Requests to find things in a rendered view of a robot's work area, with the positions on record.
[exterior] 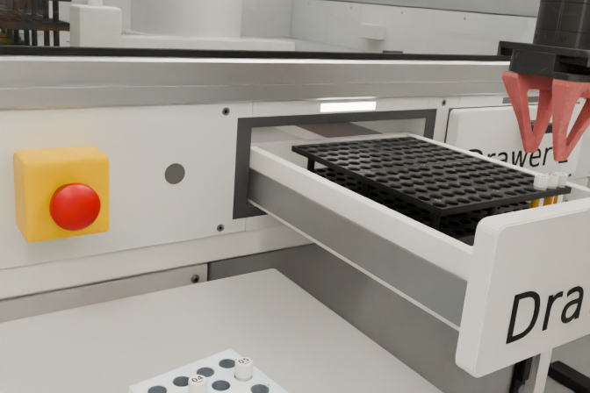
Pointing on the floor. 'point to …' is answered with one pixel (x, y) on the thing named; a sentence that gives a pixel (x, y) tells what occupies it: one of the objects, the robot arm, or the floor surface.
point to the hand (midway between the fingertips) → (546, 147)
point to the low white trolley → (200, 341)
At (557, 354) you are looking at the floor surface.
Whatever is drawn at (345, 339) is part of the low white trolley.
